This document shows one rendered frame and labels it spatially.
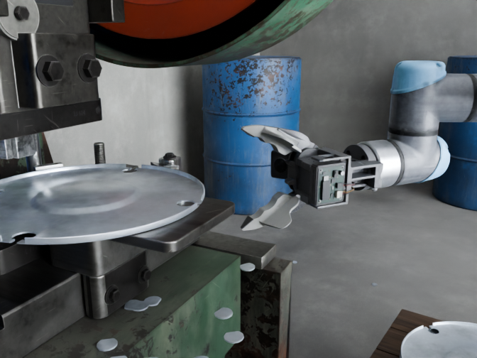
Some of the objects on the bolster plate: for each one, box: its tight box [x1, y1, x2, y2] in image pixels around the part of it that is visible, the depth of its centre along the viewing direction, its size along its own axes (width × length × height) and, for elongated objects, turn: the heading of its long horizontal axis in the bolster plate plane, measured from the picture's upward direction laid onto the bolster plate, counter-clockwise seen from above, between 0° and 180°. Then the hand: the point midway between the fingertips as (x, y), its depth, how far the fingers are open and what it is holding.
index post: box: [158, 153, 182, 171], centre depth 75 cm, size 3×3×10 cm
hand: (238, 179), depth 68 cm, fingers open, 13 cm apart
